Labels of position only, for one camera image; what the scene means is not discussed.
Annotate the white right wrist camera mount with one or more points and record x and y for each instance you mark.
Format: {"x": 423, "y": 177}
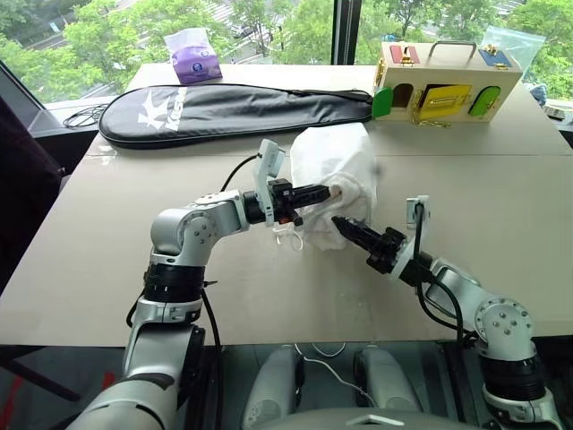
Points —
{"x": 414, "y": 210}

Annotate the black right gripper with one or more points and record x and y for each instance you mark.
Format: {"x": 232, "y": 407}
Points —
{"x": 386, "y": 253}

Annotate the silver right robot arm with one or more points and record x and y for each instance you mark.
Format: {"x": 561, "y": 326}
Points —
{"x": 501, "y": 320}

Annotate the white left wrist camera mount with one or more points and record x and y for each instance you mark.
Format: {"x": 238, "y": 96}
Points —
{"x": 268, "y": 168}

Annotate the blue crumpled object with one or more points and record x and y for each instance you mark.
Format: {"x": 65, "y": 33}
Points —
{"x": 539, "y": 93}

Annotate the grey left robot leg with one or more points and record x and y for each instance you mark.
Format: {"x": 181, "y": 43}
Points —
{"x": 271, "y": 385}

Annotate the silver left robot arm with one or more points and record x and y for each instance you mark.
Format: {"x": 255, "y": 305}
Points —
{"x": 179, "y": 233}

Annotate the wooden lock box toy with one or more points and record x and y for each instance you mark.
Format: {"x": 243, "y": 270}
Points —
{"x": 447, "y": 83}

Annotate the small grey flat object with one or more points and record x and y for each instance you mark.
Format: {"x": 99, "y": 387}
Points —
{"x": 555, "y": 112}

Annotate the black racket cover bag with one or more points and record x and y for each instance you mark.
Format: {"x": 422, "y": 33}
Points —
{"x": 233, "y": 114}

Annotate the clear plastic zip bag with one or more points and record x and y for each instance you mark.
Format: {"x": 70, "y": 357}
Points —
{"x": 521, "y": 47}

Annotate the white towel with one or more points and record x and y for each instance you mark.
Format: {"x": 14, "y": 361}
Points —
{"x": 329, "y": 233}

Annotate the grey robot torso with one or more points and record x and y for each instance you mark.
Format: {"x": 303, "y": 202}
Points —
{"x": 358, "y": 421}

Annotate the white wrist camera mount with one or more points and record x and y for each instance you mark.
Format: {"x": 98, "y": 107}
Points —
{"x": 268, "y": 168}
{"x": 414, "y": 210}

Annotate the grey right robot leg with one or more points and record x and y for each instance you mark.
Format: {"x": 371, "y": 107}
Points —
{"x": 387, "y": 380}

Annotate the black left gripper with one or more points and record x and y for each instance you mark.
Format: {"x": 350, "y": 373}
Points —
{"x": 283, "y": 200}

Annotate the grey robot leg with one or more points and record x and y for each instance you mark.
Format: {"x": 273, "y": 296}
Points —
{"x": 387, "y": 380}
{"x": 271, "y": 385}

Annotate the purple tissue pack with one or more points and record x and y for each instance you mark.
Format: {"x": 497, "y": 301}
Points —
{"x": 194, "y": 60}

